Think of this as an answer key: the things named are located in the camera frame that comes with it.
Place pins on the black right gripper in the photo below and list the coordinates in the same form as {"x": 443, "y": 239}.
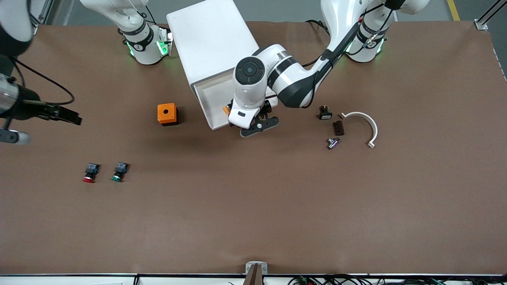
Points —
{"x": 27, "y": 107}

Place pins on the aluminium frame profile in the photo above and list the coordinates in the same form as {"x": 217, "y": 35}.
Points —
{"x": 39, "y": 19}

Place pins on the orange button enclosure box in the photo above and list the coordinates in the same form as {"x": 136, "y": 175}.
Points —
{"x": 166, "y": 113}

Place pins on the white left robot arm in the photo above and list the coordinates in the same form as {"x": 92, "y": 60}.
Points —
{"x": 293, "y": 79}

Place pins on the brown terminal block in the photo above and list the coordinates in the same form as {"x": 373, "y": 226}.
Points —
{"x": 338, "y": 128}

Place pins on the green push button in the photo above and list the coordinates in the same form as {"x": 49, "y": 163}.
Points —
{"x": 119, "y": 172}

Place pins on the aluminium corner profile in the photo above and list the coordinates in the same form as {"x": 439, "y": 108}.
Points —
{"x": 482, "y": 24}

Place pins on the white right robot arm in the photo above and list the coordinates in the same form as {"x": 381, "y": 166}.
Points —
{"x": 142, "y": 43}

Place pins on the black square push button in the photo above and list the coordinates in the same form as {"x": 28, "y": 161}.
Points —
{"x": 325, "y": 113}

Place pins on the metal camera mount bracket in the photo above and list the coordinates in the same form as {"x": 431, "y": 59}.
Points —
{"x": 256, "y": 273}

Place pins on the red push button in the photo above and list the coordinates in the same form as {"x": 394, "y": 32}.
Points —
{"x": 90, "y": 173}

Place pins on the white curved plastic clamp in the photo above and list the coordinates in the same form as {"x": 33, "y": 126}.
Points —
{"x": 359, "y": 114}

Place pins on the silver metal key switch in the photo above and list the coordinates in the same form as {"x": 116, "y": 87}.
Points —
{"x": 332, "y": 143}

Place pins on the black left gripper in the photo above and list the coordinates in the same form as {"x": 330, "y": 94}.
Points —
{"x": 267, "y": 106}

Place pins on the yellow push button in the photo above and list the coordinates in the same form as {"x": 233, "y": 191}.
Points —
{"x": 227, "y": 110}

